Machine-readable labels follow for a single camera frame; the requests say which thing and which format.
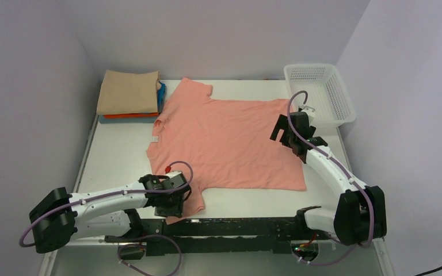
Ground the pink t shirt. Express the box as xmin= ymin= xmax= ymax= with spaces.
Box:
xmin=146 ymin=78 xmax=306 ymax=218

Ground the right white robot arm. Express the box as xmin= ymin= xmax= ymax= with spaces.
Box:
xmin=270 ymin=111 xmax=387 ymax=246

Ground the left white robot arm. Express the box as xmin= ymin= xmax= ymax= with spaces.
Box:
xmin=29 ymin=171 xmax=191 ymax=254

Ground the white plastic basket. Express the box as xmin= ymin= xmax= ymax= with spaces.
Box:
xmin=284 ymin=63 xmax=356 ymax=128

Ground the folded orange t shirt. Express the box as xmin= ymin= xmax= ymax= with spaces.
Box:
xmin=103 ymin=112 xmax=160 ymax=119

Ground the folded blue t shirt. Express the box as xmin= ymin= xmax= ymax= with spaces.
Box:
xmin=98 ymin=82 xmax=167 ymax=125

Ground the folded tan t shirt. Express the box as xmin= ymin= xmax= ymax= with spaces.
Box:
xmin=96 ymin=70 xmax=161 ymax=115

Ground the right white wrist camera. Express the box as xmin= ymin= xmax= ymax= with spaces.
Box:
xmin=299 ymin=105 xmax=315 ymax=120

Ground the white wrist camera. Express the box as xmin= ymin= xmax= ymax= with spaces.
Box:
xmin=165 ymin=166 xmax=185 ymax=178
xmin=299 ymin=105 xmax=315 ymax=120

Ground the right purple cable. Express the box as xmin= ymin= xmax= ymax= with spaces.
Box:
xmin=286 ymin=90 xmax=376 ymax=267

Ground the purple cable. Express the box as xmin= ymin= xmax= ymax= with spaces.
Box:
xmin=18 ymin=160 xmax=195 ymax=276
xmin=286 ymin=90 xmax=376 ymax=267

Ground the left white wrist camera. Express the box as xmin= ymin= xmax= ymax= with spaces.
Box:
xmin=165 ymin=166 xmax=185 ymax=178

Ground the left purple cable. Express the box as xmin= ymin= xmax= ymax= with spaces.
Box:
xmin=18 ymin=160 xmax=195 ymax=276

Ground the black cable corner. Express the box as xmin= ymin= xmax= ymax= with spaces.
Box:
xmin=414 ymin=255 xmax=442 ymax=276

